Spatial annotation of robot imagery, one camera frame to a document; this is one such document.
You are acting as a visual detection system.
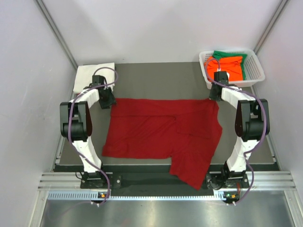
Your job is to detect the green t shirt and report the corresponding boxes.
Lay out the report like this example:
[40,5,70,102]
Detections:
[212,51,247,81]

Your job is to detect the white plastic basket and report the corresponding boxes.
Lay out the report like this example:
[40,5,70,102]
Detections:
[199,49,265,89]

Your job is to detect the dark red t shirt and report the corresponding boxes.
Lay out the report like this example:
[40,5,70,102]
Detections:
[102,98,223,190]

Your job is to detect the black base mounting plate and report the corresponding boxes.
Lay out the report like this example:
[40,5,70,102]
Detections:
[80,164,250,196]

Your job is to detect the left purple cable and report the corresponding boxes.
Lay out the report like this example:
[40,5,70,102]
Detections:
[67,67,119,207]

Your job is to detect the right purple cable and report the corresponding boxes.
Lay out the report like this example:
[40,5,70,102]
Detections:
[204,57,267,205]

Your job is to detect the folded white t shirt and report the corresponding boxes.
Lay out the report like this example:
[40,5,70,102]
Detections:
[73,62,115,94]

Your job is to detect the purple cable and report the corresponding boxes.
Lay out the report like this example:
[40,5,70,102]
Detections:
[204,57,267,205]
[67,67,119,207]

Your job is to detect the grey slotted cable duct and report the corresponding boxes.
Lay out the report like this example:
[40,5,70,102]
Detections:
[47,191,236,201]

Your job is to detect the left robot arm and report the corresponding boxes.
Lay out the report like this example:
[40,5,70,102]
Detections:
[60,75,116,189]

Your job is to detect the orange t shirt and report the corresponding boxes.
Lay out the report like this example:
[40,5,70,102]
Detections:
[204,56,243,81]

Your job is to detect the aluminium frame rail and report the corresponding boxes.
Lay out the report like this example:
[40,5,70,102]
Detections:
[38,171,296,191]

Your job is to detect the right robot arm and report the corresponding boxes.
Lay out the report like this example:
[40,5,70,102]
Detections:
[209,71,270,189]

